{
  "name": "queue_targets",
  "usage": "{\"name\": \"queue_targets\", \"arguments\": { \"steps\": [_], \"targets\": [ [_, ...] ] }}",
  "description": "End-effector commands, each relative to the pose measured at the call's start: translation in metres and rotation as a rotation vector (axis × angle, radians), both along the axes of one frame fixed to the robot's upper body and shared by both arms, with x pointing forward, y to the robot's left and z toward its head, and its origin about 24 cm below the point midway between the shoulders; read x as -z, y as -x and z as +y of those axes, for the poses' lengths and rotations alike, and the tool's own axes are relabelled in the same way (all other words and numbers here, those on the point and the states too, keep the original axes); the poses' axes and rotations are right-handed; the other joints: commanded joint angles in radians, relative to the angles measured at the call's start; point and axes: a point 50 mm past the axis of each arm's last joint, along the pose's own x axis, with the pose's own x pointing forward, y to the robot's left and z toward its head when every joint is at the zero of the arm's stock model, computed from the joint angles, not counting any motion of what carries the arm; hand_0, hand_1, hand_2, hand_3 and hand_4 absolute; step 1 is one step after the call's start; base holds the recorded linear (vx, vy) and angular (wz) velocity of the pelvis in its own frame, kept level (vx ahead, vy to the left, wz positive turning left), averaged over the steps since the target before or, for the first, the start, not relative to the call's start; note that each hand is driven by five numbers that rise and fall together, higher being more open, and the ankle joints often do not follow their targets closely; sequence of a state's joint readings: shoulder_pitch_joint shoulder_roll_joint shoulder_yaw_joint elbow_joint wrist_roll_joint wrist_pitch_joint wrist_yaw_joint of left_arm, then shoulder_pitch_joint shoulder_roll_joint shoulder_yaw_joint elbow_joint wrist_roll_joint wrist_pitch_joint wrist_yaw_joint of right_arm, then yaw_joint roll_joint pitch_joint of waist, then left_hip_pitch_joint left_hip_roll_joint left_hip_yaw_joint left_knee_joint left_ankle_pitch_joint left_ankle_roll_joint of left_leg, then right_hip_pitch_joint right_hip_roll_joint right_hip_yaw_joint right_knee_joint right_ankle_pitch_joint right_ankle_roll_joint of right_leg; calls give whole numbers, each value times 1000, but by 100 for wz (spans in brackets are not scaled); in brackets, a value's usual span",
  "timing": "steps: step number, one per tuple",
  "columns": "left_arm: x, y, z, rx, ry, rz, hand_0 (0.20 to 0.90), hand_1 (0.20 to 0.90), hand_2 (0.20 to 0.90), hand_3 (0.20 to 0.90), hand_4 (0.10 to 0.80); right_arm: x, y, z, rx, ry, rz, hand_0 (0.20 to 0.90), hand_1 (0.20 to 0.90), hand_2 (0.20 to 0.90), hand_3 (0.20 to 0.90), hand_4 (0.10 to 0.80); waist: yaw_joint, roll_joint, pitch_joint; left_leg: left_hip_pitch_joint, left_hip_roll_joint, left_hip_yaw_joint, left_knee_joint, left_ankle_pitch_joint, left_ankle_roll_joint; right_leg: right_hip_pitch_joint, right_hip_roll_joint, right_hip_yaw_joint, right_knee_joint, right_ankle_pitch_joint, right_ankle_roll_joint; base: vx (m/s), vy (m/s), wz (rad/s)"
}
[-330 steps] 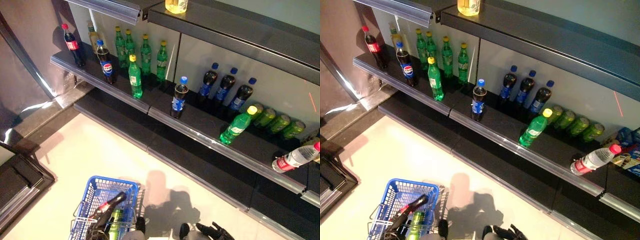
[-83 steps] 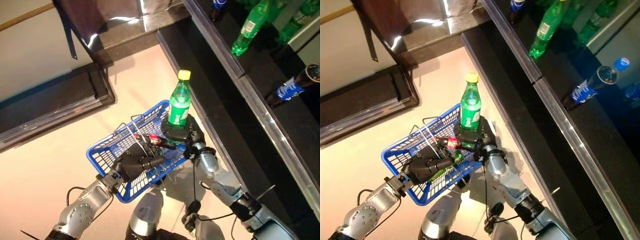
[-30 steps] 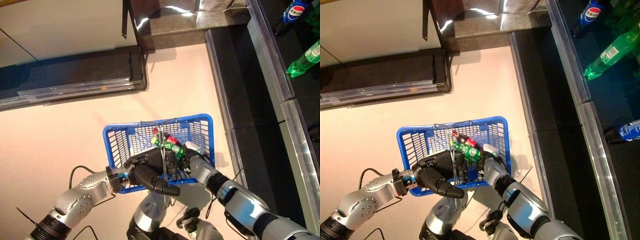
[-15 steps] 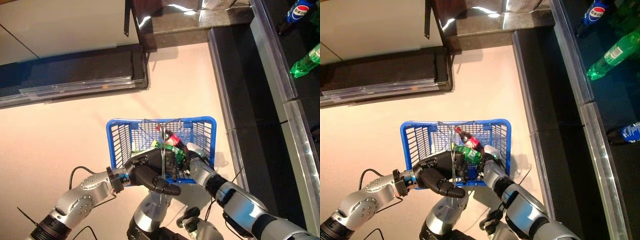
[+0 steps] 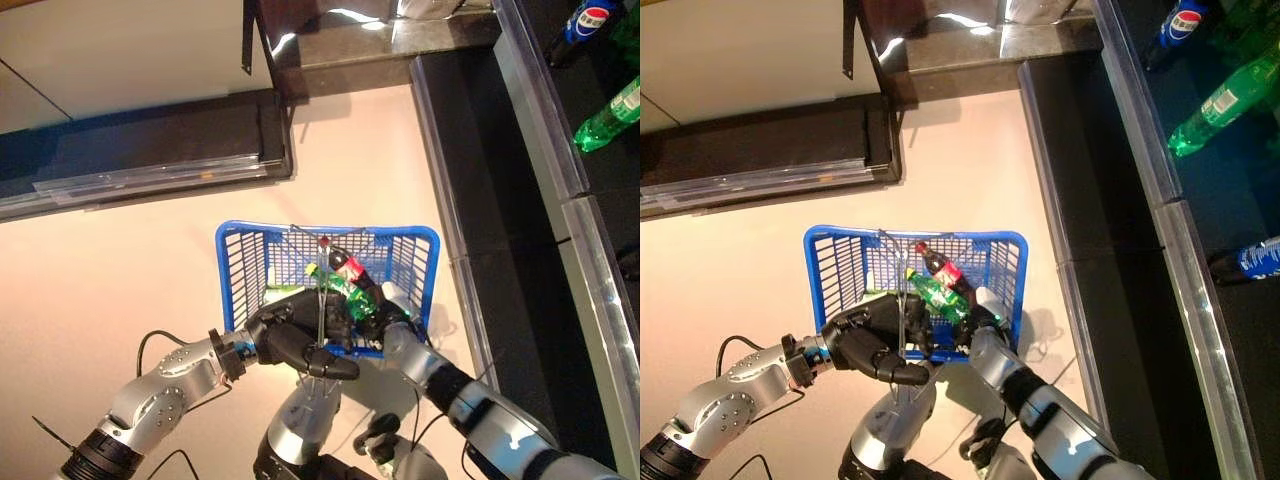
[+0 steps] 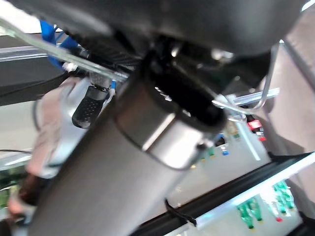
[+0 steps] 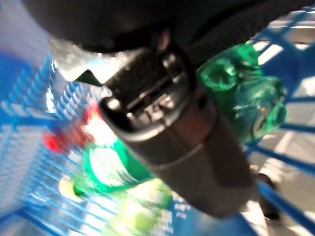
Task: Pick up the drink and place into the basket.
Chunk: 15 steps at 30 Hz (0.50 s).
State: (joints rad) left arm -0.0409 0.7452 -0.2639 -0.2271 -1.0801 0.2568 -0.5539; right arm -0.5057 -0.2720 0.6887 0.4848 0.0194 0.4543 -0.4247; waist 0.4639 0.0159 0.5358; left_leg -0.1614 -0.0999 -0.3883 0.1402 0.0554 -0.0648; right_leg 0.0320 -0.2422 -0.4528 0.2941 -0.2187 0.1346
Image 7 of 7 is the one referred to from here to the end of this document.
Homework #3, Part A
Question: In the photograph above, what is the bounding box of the green Sprite bottle yellow cap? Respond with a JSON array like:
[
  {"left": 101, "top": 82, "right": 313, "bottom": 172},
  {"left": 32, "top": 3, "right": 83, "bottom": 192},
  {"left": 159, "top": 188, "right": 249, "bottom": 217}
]
[{"left": 59, "top": 44, "right": 288, "bottom": 197}]

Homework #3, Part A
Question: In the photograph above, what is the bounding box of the blue plastic shopping basket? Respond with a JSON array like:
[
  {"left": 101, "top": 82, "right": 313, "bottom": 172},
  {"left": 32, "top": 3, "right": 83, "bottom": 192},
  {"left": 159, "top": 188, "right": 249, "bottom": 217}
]
[{"left": 0, "top": 0, "right": 315, "bottom": 236}]

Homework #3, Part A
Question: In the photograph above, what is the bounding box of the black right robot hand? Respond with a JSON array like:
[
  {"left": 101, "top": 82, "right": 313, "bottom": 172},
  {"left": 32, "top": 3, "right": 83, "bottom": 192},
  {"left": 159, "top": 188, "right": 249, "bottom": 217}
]
[{"left": 19, "top": 0, "right": 296, "bottom": 219}]

